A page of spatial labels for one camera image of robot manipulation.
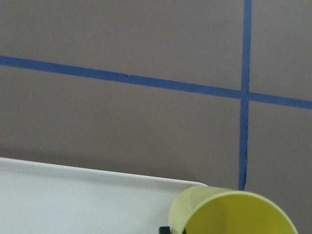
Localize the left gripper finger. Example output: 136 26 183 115
159 226 187 234

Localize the yellow cup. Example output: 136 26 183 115
168 186 298 234

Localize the cream plastic tray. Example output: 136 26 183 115
0 158 195 234

